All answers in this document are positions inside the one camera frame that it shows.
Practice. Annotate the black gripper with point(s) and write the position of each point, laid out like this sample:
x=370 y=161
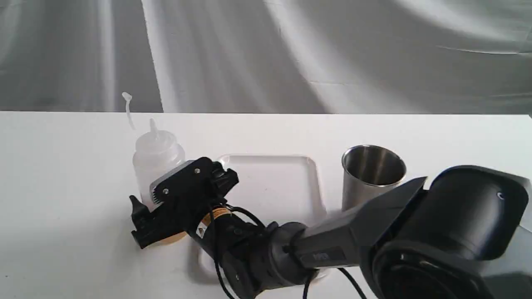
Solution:
x=184 y=214

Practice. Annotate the translucent squeeze bottle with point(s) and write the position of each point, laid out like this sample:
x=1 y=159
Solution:
x=157 y=152

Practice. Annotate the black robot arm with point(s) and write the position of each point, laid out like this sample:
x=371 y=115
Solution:
x=462 y=238

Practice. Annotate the stainless steel cup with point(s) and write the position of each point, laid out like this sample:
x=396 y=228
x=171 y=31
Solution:
x=369 y=171

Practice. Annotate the white plastic tray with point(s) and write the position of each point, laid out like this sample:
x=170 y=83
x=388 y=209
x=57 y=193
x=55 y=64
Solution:
x=280 y=188

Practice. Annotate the grey backdrop cloth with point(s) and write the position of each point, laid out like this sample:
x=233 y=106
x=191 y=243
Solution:
x=267 y=56

